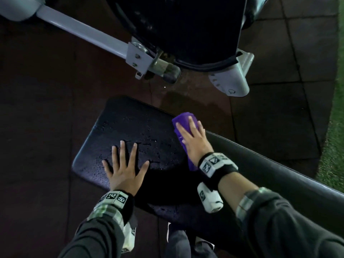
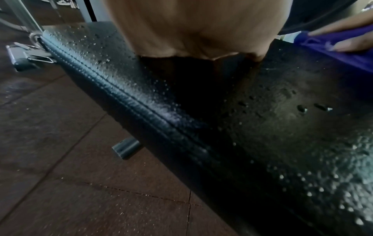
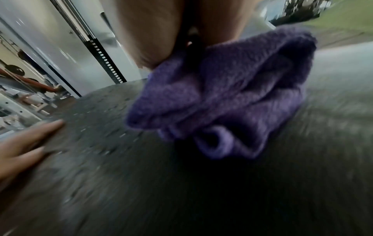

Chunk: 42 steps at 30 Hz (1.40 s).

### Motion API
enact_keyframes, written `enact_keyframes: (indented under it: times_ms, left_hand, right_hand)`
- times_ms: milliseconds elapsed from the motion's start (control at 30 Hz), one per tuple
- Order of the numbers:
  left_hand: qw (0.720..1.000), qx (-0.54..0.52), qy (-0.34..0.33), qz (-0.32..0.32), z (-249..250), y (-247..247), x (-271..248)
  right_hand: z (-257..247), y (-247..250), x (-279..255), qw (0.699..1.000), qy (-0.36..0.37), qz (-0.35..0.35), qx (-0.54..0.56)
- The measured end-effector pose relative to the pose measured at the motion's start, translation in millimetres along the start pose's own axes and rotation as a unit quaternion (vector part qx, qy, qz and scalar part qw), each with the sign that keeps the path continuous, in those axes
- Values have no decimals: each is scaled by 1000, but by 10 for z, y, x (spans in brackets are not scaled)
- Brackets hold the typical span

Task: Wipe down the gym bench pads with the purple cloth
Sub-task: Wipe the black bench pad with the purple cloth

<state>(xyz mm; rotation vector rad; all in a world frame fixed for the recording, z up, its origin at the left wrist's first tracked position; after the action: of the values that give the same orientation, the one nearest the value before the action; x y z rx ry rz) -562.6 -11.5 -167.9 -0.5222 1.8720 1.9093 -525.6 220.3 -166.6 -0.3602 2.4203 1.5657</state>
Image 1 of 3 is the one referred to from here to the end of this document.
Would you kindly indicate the person's left hand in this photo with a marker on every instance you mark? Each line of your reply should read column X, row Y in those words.
column 125, row 177

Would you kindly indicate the person's right hand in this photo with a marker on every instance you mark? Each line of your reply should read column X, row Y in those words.
column 197, row 147

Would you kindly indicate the purple cleaning cloth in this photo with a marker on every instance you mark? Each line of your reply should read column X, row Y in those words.
column 182, row 119

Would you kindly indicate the grey adjacent bench frame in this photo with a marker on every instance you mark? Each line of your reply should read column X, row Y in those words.
column 86, row 32

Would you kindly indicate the person's right forearm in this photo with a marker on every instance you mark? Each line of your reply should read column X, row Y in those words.
column 233, row 190

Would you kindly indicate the person's left forearm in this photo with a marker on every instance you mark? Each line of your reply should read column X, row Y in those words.
column 96, row 239

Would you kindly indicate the person's white left sandal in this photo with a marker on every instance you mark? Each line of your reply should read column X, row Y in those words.
column 168, row 233

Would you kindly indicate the person's white sandal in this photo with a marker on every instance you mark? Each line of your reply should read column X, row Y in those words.
column 207, row 243
column 168, row 233

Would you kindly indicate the person's dark trousers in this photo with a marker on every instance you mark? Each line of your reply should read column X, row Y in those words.
column 177, row 244

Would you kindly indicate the person's white right sandal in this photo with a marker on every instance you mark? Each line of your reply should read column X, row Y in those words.
column 207, row 243

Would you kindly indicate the black right wristband with markers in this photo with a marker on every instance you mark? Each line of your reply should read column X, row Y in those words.
column 217, row 166

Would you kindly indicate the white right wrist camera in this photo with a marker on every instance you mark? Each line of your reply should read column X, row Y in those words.
column 211, row 198

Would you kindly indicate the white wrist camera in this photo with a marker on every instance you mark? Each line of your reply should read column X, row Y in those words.
column 129, row 236
column 211, row 198

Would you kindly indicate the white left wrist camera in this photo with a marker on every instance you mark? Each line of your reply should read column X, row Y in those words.
column 129, row 236

